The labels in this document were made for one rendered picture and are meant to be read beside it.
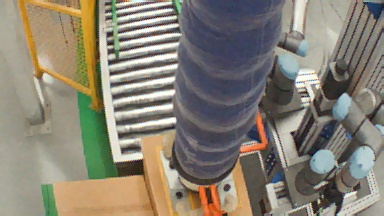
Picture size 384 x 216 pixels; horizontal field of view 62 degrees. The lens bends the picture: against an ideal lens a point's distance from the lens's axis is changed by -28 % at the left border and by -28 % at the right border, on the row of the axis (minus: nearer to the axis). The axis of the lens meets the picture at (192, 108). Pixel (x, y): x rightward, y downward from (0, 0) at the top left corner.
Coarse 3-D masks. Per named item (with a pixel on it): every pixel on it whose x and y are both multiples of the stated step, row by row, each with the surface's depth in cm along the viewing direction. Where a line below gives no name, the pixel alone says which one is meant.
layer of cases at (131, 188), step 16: (128, 176) 220; (144, 176) 222; (64, 192) 209; (80, 192) 210; (96, 192) 212; (112, 192) 213; (128, 192) 214; (144, 192) 216; (64, 208) 203; (80, 208) 204; (96, 208) 206; (112, 208) 208; (128, 208) 209; (144, 208) 210
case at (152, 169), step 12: (144, 144) 187; (156, 144) 187; (144, 156) 185; (156, 156) 184; (144, 168) 205; (156, 168) 181; (240, 168) 183; (156, 180) 178; (240, 180) 180; (156, 192) 174; (240, 192) 177; (156, 204) 171
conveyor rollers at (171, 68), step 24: (120, 0) 298; (144, 0) 296; (144, 24) 282; (168, 24) 281; (120, 48) 270; (144, 48) 267; (168, 48) 270; (144, 72) 257; (168, 72) 261; (144, 96) 248; (168, 96) 250; (120, 120) 242; (168, 120) 240; (120, 144) 230
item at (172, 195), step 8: (160, 152) 171; (160, 160) 169; (168, 160) 169; (160, 168) 167; (168, 168) 167; (168, 184) 163; (168, 192) 162; (176, 192) 160; (184, 192) 162; (168, 200) 160; (176, 200) 159; (184, 200) 160; (192, 200) 160; (192, 208) 158
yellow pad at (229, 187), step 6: (234, 174) 168; (234, 180) 166; (222, 186) 164; (228, 186) 162; (234, 186) 164; (216, 192) 163; (222, 192) 163; (228, 192) 163; (234, 192) 163; (222, 198) 161; (240, 198) 162; (222, 204) 160; (240, 204) 160
